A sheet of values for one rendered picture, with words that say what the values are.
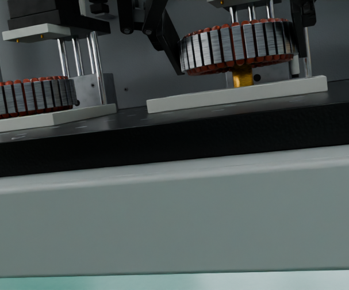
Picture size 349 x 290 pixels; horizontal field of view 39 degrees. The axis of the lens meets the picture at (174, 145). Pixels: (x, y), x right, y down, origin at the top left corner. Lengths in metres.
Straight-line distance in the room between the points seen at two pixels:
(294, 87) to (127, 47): 0.42
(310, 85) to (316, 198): 0.19
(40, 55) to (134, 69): 0.17
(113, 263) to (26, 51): 0.64
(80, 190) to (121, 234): 0.03
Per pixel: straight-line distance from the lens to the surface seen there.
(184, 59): 0.45
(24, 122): 0.48
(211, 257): 0.24
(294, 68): 0.60
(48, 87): 0.52
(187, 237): 0.23
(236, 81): 0.47
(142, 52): 0.77
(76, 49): 0.69
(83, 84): 0.66
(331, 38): 0.73
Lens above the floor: 0.79
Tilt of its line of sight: 6 degrees down
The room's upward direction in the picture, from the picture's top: 8 degrees counter-clockwise
